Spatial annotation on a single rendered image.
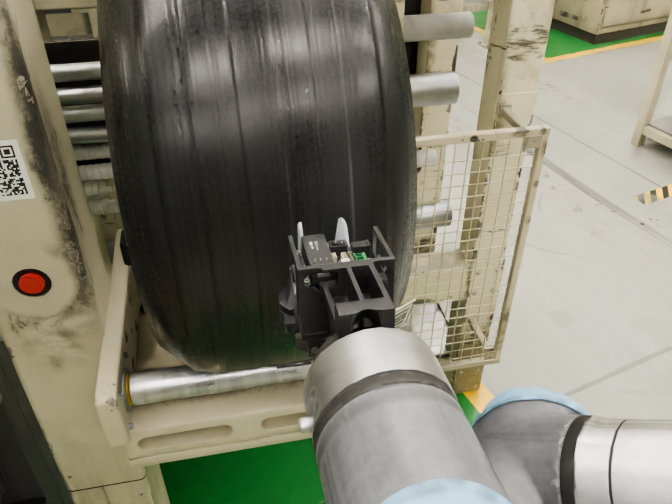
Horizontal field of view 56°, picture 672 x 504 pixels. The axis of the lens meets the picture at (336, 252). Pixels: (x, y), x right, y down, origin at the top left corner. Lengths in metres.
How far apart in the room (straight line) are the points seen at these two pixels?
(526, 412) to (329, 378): 0.18
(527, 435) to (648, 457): 0.08
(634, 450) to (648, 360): 1.98
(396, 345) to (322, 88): 0.28
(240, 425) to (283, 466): 0.99
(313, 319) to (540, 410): 0.18
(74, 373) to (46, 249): 0.22
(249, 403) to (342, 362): 0.56
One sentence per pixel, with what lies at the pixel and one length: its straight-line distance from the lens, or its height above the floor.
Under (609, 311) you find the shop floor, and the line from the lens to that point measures 2.56.
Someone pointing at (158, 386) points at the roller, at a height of 0.92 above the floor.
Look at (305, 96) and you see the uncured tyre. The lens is 0.58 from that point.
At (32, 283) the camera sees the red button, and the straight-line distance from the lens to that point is 0.88.
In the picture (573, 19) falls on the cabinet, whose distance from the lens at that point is 5.49.
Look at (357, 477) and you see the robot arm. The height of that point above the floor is 1.30.
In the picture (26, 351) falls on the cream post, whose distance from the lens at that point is 0.97.
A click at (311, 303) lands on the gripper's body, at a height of 1.27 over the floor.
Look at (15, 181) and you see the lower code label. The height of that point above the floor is 1.21.
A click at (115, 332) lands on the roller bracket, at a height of 0.95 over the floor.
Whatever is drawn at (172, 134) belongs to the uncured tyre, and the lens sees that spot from 0.58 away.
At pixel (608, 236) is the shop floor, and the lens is 2.98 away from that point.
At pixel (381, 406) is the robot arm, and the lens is 0.34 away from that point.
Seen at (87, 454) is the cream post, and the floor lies 0.71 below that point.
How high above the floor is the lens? 1.57
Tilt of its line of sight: 36 degrees down
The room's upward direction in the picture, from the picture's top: straight up
